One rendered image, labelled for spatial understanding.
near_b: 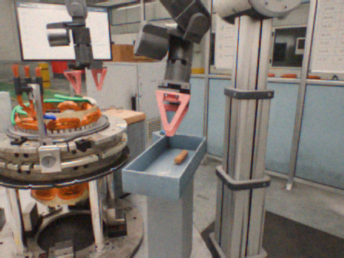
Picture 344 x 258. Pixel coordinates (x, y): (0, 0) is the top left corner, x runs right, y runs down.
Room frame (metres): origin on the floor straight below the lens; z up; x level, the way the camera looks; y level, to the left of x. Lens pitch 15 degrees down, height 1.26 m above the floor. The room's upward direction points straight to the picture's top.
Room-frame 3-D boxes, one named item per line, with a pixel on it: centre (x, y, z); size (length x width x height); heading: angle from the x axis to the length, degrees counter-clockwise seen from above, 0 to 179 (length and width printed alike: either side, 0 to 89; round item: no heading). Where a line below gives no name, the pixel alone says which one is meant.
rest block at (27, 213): (0.62, 0.39, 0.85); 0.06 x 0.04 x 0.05; 8
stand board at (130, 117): (0.91, 0.23, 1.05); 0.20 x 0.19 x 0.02; 53
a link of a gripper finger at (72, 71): (0.86, 0.29, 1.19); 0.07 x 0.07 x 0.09; 54
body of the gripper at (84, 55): (0.88, 0.28, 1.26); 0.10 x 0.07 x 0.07; 144
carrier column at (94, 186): (0.54, 0.17, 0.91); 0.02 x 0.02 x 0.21
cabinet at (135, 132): (0.91, 0.23, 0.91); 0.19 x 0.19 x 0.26; 53
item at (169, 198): (0.54, 0.00, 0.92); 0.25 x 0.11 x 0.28; 162
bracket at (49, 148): (0.47, 0.23, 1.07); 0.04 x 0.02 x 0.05; 104
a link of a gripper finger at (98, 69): (0.90, 0.26, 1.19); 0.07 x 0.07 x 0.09; 54
